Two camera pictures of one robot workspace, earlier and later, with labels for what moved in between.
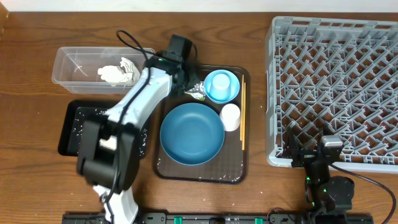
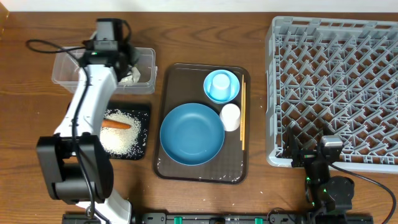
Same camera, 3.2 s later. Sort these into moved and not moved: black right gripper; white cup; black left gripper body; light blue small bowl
Moved: black left gripper body
Not moved: black right gripper; light blue small bowl; white cup
